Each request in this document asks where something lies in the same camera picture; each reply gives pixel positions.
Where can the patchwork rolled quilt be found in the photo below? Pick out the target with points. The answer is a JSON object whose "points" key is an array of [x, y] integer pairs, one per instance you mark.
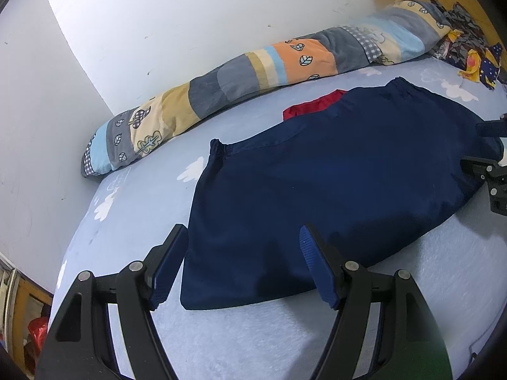
{"points": [[237, 79]]}

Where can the wooden cabinet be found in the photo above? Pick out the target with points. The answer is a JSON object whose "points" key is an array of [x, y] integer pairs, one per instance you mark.
{"points": [[21, 304]]}

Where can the navy work jacket red collar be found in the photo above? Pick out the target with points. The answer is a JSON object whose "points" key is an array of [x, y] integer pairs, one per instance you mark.
{"points": [[317, 166]]}

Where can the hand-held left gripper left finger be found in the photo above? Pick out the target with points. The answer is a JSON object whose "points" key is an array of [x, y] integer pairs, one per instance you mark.
{"points": [[166, 273]]}

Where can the red plastic bag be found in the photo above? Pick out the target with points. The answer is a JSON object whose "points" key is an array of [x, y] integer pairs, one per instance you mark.
{"points": [[39, 332]]}

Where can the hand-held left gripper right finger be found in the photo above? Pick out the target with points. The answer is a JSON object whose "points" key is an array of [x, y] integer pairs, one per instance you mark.
{"points": [[317, 269]]}

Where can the colourful patterned cloth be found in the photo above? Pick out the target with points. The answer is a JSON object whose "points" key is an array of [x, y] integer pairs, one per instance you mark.
{"points": [[463, 35]]}

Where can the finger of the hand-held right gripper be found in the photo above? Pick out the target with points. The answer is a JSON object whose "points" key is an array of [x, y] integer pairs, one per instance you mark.
{"points": [[493, 128], [481, 168]]}

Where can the light blue cloud bed blanket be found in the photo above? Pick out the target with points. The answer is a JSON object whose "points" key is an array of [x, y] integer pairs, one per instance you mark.
{"points": [[455, 265]]}

